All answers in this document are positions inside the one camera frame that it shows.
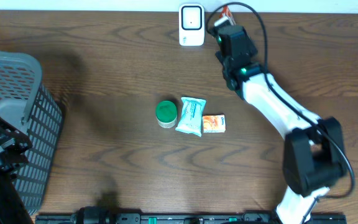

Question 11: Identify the orange Kleenex tissue pack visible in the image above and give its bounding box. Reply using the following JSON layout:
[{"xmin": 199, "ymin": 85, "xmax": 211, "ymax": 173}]
[{"xmin": 203, "ymin": 114, "xmax": 226, "ymax": 133}]

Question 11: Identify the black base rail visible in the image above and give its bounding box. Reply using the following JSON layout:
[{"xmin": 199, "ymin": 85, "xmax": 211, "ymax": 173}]
[{"xmin": 35, "ymin": 212, "xmax": 347, "ymax": 224}]

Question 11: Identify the green lid jar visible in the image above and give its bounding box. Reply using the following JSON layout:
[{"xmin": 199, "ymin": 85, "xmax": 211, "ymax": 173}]
[{"xmin": 155, "ymin": 100, "xmax": 178, "ymax": 128}]

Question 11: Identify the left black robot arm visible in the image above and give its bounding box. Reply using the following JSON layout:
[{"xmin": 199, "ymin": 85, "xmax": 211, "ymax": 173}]
[{"xmin": 0, "ymin": 117, "xmax": 32, "ymax": 224}]

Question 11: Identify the red Top chocolate bar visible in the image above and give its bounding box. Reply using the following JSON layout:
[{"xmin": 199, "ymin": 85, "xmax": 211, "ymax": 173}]
[{"xmin": 219, "ymin": 5, "xmax": 236, "ymax": 25}]

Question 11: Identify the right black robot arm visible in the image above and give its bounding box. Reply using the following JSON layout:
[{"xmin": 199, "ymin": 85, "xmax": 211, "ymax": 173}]
[{"xmin": 208, "ymin": 24, "xmax": 349, "ymax": 223}]

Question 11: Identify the grey plastic mesh basket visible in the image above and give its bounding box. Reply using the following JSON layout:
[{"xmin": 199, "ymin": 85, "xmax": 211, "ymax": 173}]
[{"xmin": 0, "ymin": 51, "xmax": 63, "ymax": 216}]

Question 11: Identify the teal wet wipes pack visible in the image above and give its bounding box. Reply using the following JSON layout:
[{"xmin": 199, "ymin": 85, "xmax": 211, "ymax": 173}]
[{"xmin": 175, "ymin": 96, "xmax": 206, "ymax": 137}]

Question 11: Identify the white barcode scanner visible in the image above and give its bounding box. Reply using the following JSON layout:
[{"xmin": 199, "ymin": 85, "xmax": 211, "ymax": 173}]
[{"xmin": 178, "ymin": 4, "xmax": 205, "ymax": 47}]

